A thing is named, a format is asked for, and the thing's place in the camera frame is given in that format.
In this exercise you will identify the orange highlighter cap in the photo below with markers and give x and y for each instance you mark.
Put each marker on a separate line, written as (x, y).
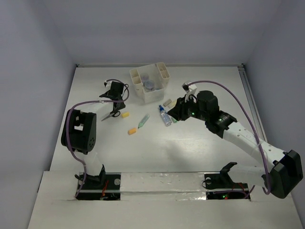
(132, 131)

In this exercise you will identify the cream divided organizer far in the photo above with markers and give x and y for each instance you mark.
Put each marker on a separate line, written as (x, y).
(164, 74)

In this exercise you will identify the cream divided side organizer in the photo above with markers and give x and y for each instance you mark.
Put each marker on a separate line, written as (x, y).
(137, 82)

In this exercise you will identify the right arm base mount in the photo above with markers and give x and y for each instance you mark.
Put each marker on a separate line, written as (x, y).
(219, 186)

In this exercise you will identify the green uncapped highlighter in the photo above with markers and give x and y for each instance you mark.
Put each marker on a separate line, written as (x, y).
(143, 121)

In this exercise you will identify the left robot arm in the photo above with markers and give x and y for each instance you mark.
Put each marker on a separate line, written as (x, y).
(79, 133)

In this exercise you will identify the grey dirty eraser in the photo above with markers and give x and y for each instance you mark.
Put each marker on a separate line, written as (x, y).
(167, 102)

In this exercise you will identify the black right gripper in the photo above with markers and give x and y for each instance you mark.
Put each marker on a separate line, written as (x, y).
(178, 111)

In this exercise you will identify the white perforated basket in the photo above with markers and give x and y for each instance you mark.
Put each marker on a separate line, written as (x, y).
(154, 75)

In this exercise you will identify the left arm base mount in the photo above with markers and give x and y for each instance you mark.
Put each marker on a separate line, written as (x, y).
(105, 186)

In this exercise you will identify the paperclip jar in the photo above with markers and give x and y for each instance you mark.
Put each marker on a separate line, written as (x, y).
(144, 77)
(149, 85)

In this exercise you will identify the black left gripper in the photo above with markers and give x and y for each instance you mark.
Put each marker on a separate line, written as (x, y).
(121, 107)

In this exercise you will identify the paperclip jar near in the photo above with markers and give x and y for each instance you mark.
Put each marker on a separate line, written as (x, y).
(149, 85)

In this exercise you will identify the yellow highlighter body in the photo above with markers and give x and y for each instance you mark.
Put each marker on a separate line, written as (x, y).
(173, 103)

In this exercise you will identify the yellow highlighter cap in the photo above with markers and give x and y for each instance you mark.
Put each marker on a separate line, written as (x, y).
(126, 114)

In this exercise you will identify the aluminium table edge rail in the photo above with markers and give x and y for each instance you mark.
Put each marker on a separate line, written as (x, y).
(252, 105)

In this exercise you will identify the clear blue spray bottle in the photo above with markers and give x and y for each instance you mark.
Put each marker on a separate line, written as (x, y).
(165, 117)

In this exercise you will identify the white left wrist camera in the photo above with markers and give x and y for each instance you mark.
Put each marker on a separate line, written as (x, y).
(107, 83)

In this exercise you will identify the black handled scissors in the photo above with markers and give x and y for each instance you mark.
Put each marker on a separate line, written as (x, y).
(113, 112)

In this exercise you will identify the paperclip jar far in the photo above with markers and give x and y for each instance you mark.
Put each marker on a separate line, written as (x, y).
(144, 77)

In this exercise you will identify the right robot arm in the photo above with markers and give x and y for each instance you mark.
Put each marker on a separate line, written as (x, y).
(280, 172)

